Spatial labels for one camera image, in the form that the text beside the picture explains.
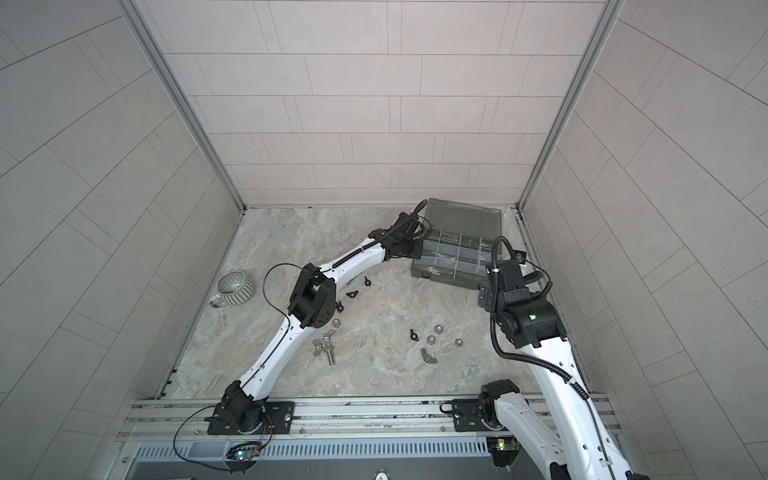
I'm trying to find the green plastic organizer box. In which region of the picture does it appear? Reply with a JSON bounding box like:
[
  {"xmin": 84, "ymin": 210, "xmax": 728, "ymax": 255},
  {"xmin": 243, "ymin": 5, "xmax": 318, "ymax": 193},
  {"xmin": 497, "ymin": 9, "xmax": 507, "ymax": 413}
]
[{"xmin": 410, "ymin": 198, "xmax": 502, "ymax": 290}]

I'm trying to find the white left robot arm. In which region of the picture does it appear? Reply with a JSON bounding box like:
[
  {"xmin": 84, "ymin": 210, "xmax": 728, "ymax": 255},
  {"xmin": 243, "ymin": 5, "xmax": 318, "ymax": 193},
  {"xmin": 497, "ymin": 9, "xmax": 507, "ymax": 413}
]
[{"xmin": 205, "ymin": 200, "xmax": 429, "ymax": 435}]

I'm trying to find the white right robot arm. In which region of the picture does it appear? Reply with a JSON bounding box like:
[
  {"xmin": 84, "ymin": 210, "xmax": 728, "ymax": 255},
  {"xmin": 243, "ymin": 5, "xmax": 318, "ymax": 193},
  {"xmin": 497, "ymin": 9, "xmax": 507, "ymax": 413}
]
[{"xmin": 478, "ymin": 236, "xmax": 642, "ymax": 479}]

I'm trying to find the silver wing nut front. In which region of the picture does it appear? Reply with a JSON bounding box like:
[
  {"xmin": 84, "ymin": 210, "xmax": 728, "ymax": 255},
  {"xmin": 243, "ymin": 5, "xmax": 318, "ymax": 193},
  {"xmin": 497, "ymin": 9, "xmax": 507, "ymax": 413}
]
[{"xmin": 421, "ymin": 348, "xmax": 438, "ymax": 364}]

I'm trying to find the silver wing bolt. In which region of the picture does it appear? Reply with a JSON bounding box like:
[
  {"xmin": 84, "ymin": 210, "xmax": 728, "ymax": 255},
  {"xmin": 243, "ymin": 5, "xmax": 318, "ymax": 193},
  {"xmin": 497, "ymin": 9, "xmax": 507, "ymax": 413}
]
[{"xmin": 312, "ymin": 329, "xmax": 335, "ymax": 366}]

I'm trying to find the right circuit board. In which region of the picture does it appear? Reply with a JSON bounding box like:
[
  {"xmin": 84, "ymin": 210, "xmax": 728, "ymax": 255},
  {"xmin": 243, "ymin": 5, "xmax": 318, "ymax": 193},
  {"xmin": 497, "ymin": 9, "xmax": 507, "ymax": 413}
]
[{"xmin": 486, "ymin": 437, "xmax": 521, "ymax": 469}]

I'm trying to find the circuit board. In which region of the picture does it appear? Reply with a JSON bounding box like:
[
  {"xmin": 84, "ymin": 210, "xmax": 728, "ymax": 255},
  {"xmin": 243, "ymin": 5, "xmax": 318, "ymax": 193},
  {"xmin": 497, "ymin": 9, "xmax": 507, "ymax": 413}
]
[
  {"xmin": 486, "ymin": 437, "xmax": 521, "ymax": 469},
  {"xmin": 225, "ymin": 441, "xmax": 262, "ymax": 462}
]

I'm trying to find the left circuit board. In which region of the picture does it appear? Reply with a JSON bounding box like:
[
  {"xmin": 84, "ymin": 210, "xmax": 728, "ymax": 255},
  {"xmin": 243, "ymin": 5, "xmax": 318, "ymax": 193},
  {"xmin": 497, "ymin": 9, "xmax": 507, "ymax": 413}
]
[{"xmin": 225, "ymin": 441, "xmax": 262, "ymax": 462}]

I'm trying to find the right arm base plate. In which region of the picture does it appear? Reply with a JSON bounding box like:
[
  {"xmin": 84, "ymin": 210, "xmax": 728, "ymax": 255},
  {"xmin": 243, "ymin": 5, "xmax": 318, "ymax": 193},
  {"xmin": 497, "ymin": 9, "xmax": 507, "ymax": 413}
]
[{"xmin": 439, "ymin": 398, "xmax": 501, "ymax": 432}]

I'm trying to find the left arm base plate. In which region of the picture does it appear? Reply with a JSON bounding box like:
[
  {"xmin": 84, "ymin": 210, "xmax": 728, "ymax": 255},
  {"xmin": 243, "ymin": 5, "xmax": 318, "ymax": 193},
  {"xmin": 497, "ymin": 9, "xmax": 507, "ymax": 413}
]
[{"xmin": 204, "ymin": 401, "xmax": 296, "ymax": 435}]

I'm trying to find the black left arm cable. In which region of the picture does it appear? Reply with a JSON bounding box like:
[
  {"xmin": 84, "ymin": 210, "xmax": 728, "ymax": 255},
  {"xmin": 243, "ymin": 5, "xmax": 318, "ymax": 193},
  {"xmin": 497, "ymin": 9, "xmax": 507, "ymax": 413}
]
[{"xmin": 172, "ymin": 262, "xmax": 307, "ymax": 472}]

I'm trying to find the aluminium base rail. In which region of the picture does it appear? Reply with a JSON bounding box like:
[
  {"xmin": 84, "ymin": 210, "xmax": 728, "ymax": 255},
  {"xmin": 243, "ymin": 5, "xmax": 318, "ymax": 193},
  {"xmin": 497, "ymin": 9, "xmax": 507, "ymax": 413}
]
[{"xmin": 116, "ymin": 395, "xmax": 508, "ymax": 442}]

